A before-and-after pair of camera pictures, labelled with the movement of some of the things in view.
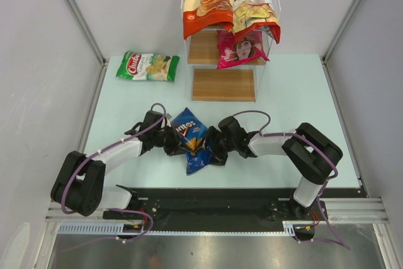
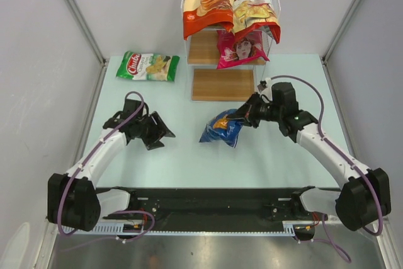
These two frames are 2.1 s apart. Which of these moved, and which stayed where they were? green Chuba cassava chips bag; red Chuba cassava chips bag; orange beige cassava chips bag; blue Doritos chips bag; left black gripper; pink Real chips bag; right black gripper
Moved: right black gripper; blue Doritos chips bag; left black gripper
Stayed: pink Real chips bag; orange beige cassava chips bag; green Chuba cassava chips bag; red Chuba cassava chips bag
